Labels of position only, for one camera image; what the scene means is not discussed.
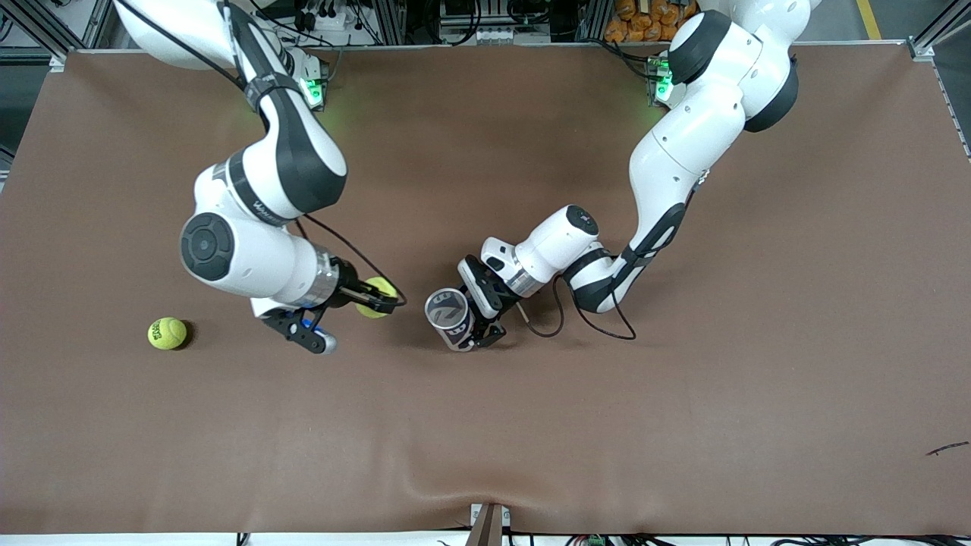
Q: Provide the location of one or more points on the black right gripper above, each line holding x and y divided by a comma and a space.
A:
350, 293

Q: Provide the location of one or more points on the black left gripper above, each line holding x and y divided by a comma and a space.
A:
488, 291

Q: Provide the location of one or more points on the plain yellow tennis ball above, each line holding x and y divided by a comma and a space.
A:
373, 287

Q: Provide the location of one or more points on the clear tennis ball can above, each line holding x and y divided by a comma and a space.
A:
449, 311

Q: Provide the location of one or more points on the yellow tennis ball black print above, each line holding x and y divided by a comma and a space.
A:
167, 334

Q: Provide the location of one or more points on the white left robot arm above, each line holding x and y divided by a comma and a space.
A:
683, 152

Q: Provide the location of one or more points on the brown table cover sheet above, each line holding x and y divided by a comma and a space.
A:
485, 417

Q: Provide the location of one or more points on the green plug connector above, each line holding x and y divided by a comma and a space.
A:
595, 541

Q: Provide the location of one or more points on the white power strip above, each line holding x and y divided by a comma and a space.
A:
337, 21

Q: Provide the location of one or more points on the white terminal block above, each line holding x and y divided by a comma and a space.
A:
512, 35

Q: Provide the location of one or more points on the black electronics unit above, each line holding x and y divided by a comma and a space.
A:
470, 9

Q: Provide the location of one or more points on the pile of orange packets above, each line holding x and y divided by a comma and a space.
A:
637, 26

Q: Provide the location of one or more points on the grey metal bracket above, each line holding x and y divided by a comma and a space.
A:
489, 531

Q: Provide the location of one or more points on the aluminium frame profile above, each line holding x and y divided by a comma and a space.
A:
38, 25
941, 26

